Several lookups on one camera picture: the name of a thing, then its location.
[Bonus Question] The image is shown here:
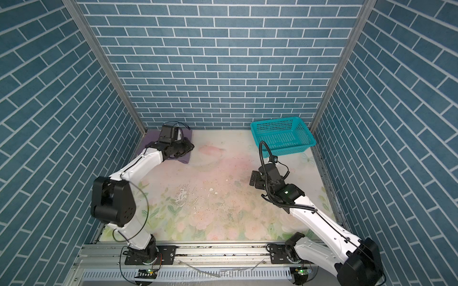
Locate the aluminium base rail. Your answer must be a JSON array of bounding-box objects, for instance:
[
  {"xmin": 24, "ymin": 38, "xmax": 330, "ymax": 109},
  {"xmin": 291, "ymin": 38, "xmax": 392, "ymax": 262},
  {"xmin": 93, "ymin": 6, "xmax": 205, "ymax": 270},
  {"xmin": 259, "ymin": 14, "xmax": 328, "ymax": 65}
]
[{"xmin": 76, "ymin": 241, "xmax": 366, "ymax": 269}]

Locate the left corner aluminium post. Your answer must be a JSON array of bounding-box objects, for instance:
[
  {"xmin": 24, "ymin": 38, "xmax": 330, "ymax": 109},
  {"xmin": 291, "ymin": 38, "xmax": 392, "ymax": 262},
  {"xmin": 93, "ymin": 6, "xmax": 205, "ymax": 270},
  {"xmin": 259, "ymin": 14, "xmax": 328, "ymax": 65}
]
[{"xmin": 62, "ymin": 0, "xmax": 147, "ymax": 135}]

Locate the teal plastic basket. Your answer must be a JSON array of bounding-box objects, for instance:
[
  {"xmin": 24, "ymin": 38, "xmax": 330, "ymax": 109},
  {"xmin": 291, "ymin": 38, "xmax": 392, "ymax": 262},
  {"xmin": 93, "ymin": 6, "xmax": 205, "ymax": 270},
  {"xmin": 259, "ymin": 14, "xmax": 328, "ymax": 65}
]
[{"xmin": 250, "ymin": 117, "xmax": 316, "ymax": 156}]

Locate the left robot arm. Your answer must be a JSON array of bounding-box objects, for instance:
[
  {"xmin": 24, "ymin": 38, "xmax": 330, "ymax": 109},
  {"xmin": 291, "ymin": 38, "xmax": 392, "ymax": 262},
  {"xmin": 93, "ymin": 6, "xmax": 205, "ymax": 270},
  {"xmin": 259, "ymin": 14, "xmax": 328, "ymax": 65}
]
[{"xmin": 91, "ymin": 122, "xmax": 194, "ymax": 265}]

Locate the white slotted cable duct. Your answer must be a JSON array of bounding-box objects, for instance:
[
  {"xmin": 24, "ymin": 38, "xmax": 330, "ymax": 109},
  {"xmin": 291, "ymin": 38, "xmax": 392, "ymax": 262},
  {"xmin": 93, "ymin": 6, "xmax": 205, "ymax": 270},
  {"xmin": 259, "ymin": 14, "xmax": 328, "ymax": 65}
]
[{"xmin": 82, "ymin": 267, "xmax": 292, "ymax": 282}]

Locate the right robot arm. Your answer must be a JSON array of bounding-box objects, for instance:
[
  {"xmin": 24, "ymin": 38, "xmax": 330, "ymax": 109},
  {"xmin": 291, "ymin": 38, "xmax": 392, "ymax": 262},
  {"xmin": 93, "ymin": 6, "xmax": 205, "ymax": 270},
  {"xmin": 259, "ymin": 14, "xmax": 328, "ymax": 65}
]
[{"xmin": 249, "ymin": 163, "xmax": 386, "ymax": 286}]

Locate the right corner aluminium post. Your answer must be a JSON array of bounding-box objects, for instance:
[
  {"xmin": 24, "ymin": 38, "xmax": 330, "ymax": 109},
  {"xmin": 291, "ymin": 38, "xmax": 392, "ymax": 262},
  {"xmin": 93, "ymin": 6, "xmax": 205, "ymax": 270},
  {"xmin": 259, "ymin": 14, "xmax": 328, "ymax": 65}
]
[{"xmin": 309, "ymin": 0, "xmax": 378, "ymax": 133}]

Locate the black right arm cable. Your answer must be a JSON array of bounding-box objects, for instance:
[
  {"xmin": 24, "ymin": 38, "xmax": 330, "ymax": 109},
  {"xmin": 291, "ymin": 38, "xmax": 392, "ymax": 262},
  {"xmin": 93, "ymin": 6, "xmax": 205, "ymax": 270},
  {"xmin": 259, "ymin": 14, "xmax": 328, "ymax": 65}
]
[{"xmin": 258, "ymin": 140, "xmax": 385, "ymax": 286}]

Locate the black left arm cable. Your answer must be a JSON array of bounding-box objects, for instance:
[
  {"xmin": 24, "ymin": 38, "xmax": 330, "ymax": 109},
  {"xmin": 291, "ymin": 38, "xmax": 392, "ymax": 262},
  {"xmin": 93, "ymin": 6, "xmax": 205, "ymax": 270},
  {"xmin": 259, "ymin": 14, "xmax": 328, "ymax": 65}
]
[{"xmin": 112, "ymin": 121, "xmax": 191, "ymax": 283}]

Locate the corner aluminium post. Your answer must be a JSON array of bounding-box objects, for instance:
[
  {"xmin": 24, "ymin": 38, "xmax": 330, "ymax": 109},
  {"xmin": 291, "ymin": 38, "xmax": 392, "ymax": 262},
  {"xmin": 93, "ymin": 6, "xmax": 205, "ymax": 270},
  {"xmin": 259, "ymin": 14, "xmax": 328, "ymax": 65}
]
[
  {"xmin": 62, "ymin": 0, "xmax": 147, "ymax": 135},
  {"xmin": 309, "ymin": 0, "xmax": 378, "ymax": 133}
]

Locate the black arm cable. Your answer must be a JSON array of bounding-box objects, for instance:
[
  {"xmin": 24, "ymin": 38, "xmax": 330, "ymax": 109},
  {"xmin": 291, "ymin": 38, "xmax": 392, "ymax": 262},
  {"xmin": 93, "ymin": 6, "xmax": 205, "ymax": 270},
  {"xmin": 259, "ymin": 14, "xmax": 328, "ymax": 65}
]
[
  {"xmin": 112, "ymin": 121, "xmax": 191, "ymax": 283},
  {"xmin": 258, "ymin": 140, "xmax": 385, "ymax": 286}
]

